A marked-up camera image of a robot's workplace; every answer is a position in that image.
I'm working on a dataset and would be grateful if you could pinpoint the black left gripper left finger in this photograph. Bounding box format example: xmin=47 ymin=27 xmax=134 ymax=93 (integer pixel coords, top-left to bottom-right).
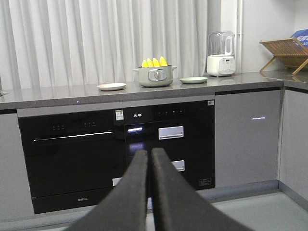
xmin=66 ymin=150 xmax=148 ymax=231

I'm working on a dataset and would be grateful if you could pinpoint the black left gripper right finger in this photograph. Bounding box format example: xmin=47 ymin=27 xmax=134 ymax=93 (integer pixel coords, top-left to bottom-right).
xmin=151 ymin=148 xmax=249 ymax=231

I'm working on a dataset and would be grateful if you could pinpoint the yellow corn cob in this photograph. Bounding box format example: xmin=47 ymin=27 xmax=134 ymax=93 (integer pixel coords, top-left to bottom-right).
xmin=141 ymin=60 xmax=149 ymax=68
xmin=153 ymin=58 xmax=161 ymax=67
xmin=159 ymin=56 xmax=168 ymax=66

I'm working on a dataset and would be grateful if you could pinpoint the pale patchy corn cob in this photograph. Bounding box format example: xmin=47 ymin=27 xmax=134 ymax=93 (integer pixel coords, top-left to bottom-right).
xmin=146 ymin=58 xmax=154 ymax=67

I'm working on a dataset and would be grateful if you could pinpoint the black built-in dishwasher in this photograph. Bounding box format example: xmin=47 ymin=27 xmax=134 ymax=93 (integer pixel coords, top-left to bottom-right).
xmin=19 ymin=109 xmax=127 ymax=214

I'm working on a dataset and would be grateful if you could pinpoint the black drawer disinfection cabinet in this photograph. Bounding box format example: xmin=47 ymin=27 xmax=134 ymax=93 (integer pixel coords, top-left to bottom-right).
xmin=124 ymin=100 xmax=215 ymax=190

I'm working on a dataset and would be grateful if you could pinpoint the grey cabinet door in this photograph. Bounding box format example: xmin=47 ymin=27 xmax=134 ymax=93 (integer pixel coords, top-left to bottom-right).
xmin=215 ymin=90 xmax=281 ymax=188

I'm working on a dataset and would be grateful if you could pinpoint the cream white plate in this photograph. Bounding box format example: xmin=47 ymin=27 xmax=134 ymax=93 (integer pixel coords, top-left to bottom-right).
xmin=97 ymin=83 xmax=126 ymax=91

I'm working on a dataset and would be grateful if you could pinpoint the light green plate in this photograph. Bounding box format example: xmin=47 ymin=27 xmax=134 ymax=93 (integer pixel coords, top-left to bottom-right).
xmin=180 ymin=77 xmax=208 ymax=84

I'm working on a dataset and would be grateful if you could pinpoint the green electric cooking pot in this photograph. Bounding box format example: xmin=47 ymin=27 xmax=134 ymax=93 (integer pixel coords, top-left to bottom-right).
xmin=133 ymin=65 xmax=177 ymax=87

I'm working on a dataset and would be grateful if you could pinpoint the white pleated curtain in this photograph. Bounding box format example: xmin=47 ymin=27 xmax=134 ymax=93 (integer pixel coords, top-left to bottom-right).
xmin=0 ymin=0 xmax=220 ymax=90

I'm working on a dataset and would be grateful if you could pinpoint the wooden dish rack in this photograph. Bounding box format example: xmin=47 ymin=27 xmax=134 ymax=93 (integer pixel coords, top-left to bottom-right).
xmin=259 ymin=37 xmax=308 ymax=75

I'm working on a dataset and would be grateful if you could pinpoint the blue cardboard box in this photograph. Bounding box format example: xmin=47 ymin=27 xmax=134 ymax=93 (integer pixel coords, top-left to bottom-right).
xmin=291 ymin=29 xmax=308 ymax=47

